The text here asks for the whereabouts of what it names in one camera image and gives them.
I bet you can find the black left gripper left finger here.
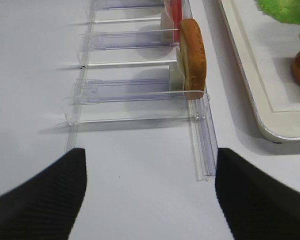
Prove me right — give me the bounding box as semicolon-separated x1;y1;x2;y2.
0;148;87;240

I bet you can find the clear acrylic left rack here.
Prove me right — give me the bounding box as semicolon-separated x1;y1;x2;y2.
56;0;218;181

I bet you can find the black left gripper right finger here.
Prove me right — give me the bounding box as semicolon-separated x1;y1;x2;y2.
214;148;300;240

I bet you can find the brown bun bottom slice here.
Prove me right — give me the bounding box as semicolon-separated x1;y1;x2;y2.
178;18;207;100

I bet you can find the red tomato slice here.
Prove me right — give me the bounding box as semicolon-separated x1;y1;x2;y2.
160;0;183;43

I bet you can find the white tray liner paper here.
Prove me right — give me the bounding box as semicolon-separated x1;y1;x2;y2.
232;0;300;112

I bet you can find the round green lettuce piece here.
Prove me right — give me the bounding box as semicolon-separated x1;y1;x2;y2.
256;0;300;25

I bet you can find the cream metal tray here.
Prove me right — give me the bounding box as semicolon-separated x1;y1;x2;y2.
219;0;300;143

